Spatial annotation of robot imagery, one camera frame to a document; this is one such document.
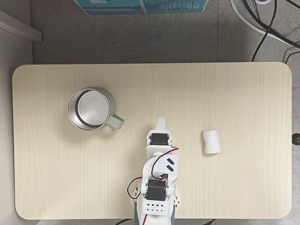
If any red black servo wire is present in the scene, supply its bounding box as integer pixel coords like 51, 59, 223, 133
127, 177, 143, 200
150, 146, 180, 180

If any white furniture ledge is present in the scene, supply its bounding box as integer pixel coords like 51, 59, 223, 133
0, 10, 43, 43

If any thick white cable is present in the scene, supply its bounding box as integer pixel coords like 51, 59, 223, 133
229, 0, 300, 49

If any white gauze dressing roll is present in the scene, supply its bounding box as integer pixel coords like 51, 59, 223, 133
202, 128, 221, 155

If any green steel mug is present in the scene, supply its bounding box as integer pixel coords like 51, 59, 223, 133
67, 87, 125, 132

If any blue printed box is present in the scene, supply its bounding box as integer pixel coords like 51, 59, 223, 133
74, 0, 209, 15

